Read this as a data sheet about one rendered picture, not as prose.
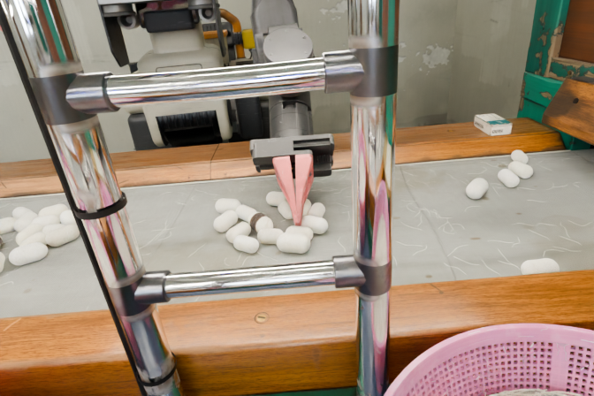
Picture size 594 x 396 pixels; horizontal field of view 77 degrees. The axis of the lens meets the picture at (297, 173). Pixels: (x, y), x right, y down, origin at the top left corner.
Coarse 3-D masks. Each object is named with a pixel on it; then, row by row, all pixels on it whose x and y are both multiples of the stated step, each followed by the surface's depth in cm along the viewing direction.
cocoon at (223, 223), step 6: (228, 210) 47; (222, 216) 46; (228, 216) 46; (234, 216) 47; (216, 222) 46; (222, 222) 45; (228, 222) 46; (234, 222) 47; (216, 228) 46; (222, 228) 45; (228, 228) 46
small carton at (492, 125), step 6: (486, 114) 66; (492, 114) 66; (480, 120) 65; (486, 120) 63; (492, 120) 63; (498, 120) 63; (504, 120) 63; (480, 126) 65; (486, 126) 63; (492, 126) 61; (498, 126) 61; (504, 126) 62; (510, 126) 62; (486, 132) 63; (492, 132) 62; (498, 132) 62; (504, 132) 62; (510, 132) 62
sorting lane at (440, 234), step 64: (128, 192) 60; (192, 192) 58; (256, 192) 56; (320, 192) 54; (448, 192) 51; (512, 192) 50; (576, 192) 48; (64, 256) 44; (192, 256) 42; (256, 256) 41; (320, 256) 40; (448, 256) 39; (512, 256) 38; (576, 256) 37
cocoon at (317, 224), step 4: (308, 216) 45; (312, 216) 45; (304, 220) 44; (308, 220) 44; (312, 220) 44; (316, 220) 44; (320, 220) 44; (324, 220) 44; (304, 224) 44; (308, 224) 44; (312, 224) 44; (316, 224) 43; (320, 224) 43; (324, 224) 44; (312, 228) 44; (316, 228) 43; (320, 228) 43; (324, 228) 43; (316, 232) 44; (320, 232) 44
